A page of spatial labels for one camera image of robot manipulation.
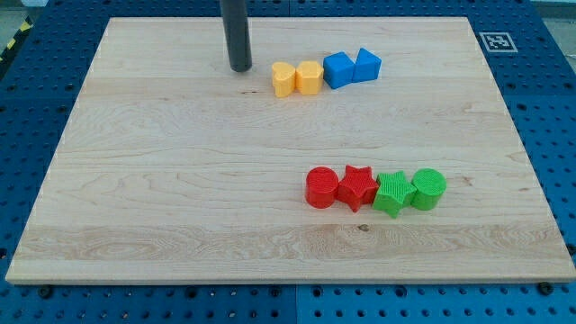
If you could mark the blue triangular block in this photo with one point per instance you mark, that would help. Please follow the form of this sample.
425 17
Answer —
367 66

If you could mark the blue cube block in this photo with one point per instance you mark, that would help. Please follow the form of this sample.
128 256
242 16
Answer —
338 69

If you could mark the red star block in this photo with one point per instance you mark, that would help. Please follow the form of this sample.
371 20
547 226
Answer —
357 187

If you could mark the green star block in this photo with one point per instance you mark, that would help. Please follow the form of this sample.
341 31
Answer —
395 192

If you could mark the red cylinder block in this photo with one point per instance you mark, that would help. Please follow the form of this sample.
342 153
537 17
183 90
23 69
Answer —
321 187

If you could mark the white fiducial marker tag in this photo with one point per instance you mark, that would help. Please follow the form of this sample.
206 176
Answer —
498 42

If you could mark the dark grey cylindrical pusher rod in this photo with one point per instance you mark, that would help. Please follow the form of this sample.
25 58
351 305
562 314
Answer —
234 15

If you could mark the yellow hexagon block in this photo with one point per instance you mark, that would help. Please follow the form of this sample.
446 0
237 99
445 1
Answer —
309 77

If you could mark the green cylinder block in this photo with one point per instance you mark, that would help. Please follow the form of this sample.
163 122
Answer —
430 186

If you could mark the yellow heart block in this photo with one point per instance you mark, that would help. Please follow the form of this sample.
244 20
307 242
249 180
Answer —
283 78

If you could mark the light wooden board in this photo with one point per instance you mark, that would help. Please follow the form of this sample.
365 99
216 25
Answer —
173 169

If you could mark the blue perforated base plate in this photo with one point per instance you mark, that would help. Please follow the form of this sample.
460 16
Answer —
49 66

